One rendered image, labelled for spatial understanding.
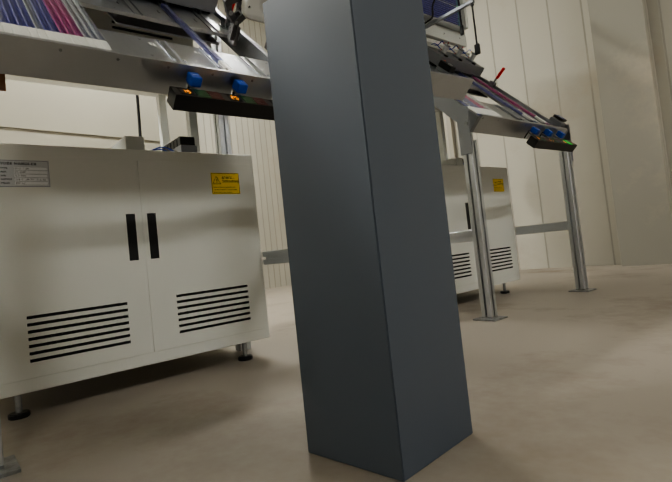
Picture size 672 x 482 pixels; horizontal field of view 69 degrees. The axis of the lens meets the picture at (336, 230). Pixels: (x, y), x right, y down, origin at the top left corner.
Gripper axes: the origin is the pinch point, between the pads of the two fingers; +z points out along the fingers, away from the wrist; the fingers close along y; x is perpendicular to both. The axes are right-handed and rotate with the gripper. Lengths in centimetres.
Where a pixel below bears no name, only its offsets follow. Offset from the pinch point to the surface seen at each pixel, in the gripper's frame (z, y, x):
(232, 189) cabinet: 45.9, 13.0, 11.0
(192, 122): 47, 18, 56
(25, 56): 11.3, -41.4, 2.2
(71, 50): 8.9, -34.2, 2.2
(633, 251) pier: 70, 286, -25
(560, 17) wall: -32, 297, 113
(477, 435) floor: 27, 6, -84
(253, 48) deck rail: 10.0, 19.0, 31.1
